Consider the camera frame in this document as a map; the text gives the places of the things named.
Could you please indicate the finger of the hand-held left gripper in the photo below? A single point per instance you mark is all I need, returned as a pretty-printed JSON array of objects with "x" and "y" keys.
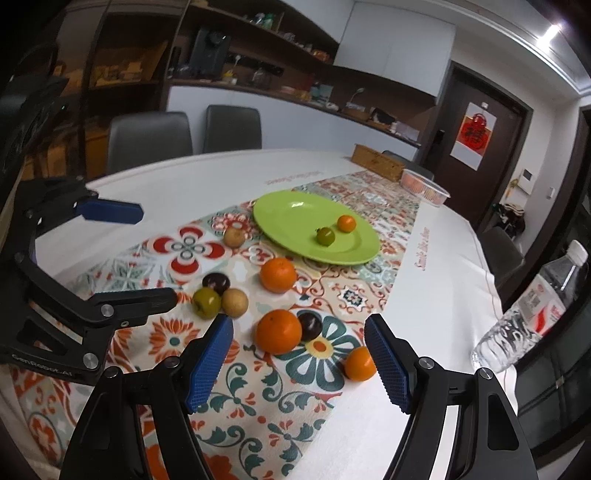
[
  {"x": 134, "y": 302},
  {"x": 111, "y": 210}
]

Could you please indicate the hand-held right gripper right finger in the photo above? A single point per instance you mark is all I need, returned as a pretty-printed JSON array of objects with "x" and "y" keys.
[{"x": 388, "y": 364}]

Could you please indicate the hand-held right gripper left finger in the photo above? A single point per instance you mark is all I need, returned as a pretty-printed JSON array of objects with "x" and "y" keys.
[{"x": 210, "y": 364}]

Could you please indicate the small orange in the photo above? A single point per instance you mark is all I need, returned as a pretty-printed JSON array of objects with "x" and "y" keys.
[
  {"x": 346, "y": 223},
  {"x": 359, "y": 364}
]

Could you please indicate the green round fruit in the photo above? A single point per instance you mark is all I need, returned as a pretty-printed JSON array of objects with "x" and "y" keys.
[
  {"x": 326, "y": 236},
  {"x": 206, "y": 302}
]

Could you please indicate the brown longan fruit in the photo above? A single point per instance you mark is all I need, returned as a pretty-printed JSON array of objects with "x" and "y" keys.
[
  {"x": 234, "y": 236},
  {"x": 235, "y": 302}
]

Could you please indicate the large orange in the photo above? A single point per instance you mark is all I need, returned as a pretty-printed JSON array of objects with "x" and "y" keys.
[{"x": 278, "y": 331}]

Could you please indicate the dark purple plum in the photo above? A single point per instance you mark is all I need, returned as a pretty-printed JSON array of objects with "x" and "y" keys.
[
  {"x": 216, "y": 282},
  {"x": 311, "y": 324}
]

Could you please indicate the green plate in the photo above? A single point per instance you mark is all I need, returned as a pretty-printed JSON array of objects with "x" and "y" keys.
[{"x": 295, "y": 217}]

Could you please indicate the white floral patterned tablecloth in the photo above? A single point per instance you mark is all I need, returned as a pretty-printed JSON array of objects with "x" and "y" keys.
[{"x": 184, "y": 184}]

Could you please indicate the grey chair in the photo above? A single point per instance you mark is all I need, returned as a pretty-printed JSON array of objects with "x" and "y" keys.
[
  {"x": 150, "y": 138},
  {"x": 427, "y": 174},
  {"x": 501, "y": 258},
  {"x": 233, "y": 129}
]

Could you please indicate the clear plastic water bottle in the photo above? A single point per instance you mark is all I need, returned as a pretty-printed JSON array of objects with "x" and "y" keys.
[{"x": 526, "y": 309}]

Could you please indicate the white plastic basket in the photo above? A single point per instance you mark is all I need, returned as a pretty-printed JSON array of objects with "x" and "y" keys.
[{"x": 434, "y": 194}]

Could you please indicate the heap of oranges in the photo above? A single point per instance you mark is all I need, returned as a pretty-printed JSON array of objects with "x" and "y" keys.
[{"x": 418, "y": 184}]

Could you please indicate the black coffee machine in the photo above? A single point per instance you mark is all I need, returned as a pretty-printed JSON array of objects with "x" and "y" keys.
[{"x": 210, "y": 50}]

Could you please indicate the pile of bags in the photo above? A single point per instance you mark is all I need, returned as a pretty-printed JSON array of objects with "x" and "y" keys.
[{"x": 510, "y": 219}]

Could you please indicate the white counter cabinet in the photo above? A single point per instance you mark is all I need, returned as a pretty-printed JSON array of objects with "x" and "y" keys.
[{"x": 286, "y": 120}]

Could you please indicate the woven wicker box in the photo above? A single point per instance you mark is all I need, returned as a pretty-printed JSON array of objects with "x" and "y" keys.
[{"x": 376, "y": 161}]

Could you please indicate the black door lock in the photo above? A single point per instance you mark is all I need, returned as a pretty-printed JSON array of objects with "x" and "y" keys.
[{"x": 439, "y": 143}]

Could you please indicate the red and white door poster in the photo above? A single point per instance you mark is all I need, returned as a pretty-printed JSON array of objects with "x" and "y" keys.
[{"x": 473, "y": 134}]

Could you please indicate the dark brown door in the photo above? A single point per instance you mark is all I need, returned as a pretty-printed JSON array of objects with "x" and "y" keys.
[{"x": 450, "y": 101}]

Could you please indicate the white desk lamp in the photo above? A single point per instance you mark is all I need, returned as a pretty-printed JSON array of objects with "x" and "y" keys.
[{"x": 356, "y": 94}]

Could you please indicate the wooden wall shelf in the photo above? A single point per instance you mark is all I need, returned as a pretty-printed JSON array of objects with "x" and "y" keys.
[{"x": 258, "y": 44}]

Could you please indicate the white wall intercom panel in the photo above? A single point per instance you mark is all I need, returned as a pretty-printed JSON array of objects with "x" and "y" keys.
[{"x": 527, "y": 177}]

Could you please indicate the white wall cabinet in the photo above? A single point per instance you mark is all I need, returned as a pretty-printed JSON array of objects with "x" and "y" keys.
[{"x": 392, "y": 46}]

